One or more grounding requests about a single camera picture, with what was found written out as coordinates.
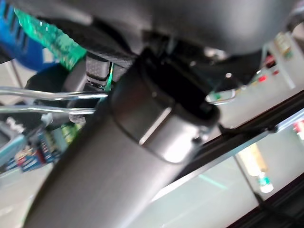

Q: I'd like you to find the green Sprite bottle yellow cap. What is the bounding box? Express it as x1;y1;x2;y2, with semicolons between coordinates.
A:
13;6;87;71

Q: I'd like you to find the blue plastic shopping basket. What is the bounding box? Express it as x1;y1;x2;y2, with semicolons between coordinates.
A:
0;0;236;119

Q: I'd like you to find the black framed low display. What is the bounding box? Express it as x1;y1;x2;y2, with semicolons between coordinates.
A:
152;89;304;228

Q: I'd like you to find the small white green bottle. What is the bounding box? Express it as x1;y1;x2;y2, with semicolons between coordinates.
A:
257;171;274;193

